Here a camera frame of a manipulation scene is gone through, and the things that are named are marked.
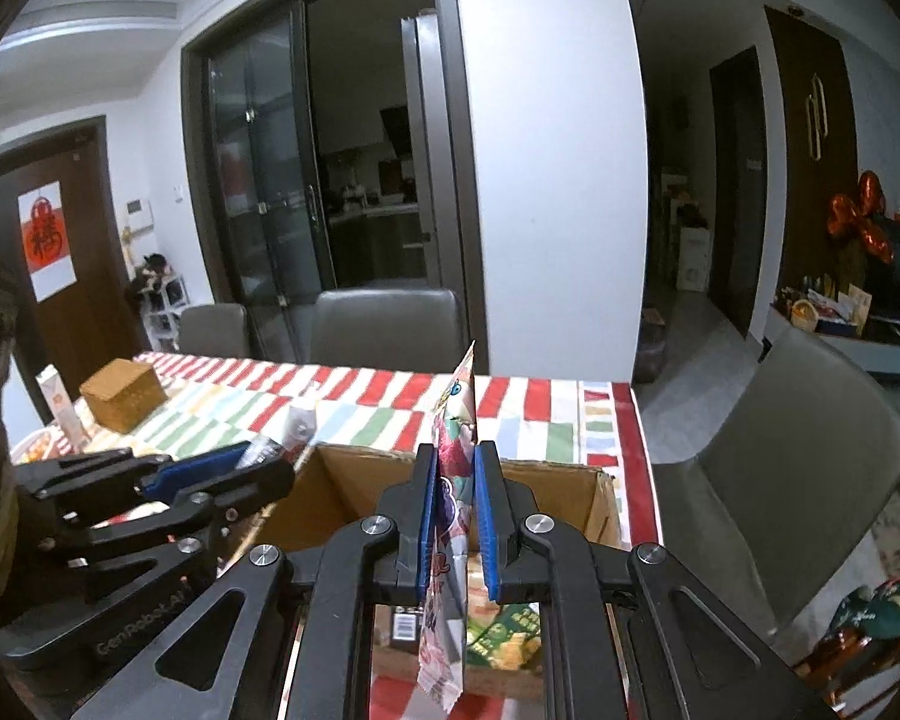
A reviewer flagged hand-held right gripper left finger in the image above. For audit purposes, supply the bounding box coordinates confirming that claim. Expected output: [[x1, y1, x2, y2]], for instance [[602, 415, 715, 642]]
[[71, 442, 442, 720]]

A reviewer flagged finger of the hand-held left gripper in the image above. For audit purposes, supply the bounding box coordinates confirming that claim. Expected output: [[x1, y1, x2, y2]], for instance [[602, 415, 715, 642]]
[[37, 457, 296, 569], [11, 441, 254, 503]]

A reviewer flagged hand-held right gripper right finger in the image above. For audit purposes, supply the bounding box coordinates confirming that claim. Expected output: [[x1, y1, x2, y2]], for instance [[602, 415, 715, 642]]
[[474, 441, 833, 720]]

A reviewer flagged white plastic packet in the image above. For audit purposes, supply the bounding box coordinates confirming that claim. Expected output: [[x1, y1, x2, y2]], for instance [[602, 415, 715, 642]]
[[240, 382, 317, 470]]

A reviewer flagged brown cardboard box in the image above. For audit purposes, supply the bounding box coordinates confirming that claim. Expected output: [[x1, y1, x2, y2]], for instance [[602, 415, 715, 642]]
[[217, 444, 623, 698]]

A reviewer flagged pink printed snack packet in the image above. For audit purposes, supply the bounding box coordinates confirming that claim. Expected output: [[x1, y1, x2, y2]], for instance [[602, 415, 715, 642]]
[[416, 340, 482, 713]]

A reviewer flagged woven tan storage box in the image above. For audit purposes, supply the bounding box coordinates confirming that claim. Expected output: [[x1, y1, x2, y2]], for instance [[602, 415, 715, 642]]
[[80, 358, 170, 434]]

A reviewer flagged dark snack packet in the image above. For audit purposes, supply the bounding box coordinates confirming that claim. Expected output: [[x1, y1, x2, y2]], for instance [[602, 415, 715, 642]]
[[386, 606, 421, 650]]

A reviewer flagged green snack packet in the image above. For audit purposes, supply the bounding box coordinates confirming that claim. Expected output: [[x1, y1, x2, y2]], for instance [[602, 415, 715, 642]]
[[465, 604, 545, 668]]

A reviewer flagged narrow grey dining chair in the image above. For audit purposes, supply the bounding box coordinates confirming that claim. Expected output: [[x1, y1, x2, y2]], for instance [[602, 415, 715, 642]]
[[178, 304, 252, 359]]

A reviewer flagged striped colourful tablecloth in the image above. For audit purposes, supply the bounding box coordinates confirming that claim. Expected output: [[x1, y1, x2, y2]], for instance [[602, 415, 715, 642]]
[[11, 351, 661, 720]]

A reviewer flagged white paper carton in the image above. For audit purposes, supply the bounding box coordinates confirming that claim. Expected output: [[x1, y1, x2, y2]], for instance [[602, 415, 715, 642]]
[[36, 364, 83, 445]]

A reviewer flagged white shelf rack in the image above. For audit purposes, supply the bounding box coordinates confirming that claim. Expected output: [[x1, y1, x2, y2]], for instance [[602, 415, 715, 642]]
[[141, 277, 188, 352]]

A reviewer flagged white bowl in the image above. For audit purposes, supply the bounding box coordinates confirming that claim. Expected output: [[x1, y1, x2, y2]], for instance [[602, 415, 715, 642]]
[[11, 429, 70, 466]]

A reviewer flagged wide grey dining chair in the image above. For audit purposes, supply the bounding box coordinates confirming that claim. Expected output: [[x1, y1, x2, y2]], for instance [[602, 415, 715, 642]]
[[311, 289, 464, 374]]

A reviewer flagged black bag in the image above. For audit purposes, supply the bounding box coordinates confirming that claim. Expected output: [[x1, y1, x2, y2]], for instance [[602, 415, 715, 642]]
[[126, 253, 170, 297]]

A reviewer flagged dark wooden door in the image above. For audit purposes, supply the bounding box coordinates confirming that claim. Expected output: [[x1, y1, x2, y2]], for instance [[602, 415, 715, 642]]
[[0, 116, 143, 421]]

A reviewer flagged brown floor bin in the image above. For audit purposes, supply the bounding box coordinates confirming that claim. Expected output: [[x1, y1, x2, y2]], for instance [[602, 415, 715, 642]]
[[634, 307, 668, 383]]

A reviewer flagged red and white door poster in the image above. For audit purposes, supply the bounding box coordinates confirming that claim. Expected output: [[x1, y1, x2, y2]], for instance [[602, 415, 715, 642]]
[[19, 181, 74, 303]]

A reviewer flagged dark framed sliding glass door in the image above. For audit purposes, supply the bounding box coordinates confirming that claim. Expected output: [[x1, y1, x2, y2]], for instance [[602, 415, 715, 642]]
[[182, 0, 488, 374]]

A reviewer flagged grey curved-back dining chair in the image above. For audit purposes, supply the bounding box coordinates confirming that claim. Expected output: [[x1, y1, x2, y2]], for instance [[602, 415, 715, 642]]
[[701, 330, 900, 638]]

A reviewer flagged green printed cloth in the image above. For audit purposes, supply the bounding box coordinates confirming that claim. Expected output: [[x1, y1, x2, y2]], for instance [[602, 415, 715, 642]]
[[829, 581, 900, 638]]

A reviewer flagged dark hallway door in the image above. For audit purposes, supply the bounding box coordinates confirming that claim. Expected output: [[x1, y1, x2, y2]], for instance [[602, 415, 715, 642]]
[[709, 45, 770, 338]]

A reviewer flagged black television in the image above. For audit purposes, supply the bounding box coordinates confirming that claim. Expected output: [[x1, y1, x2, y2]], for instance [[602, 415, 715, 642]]
[[862, 214, 900, 350]]

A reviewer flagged red foil balloon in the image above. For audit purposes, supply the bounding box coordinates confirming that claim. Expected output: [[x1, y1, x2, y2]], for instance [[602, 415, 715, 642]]
[[829, 171, 897, 263]]

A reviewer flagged dark cabinet with metal handles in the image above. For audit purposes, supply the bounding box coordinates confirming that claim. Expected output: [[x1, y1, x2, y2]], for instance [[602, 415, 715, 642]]
[[765, 6, 860, 301]]

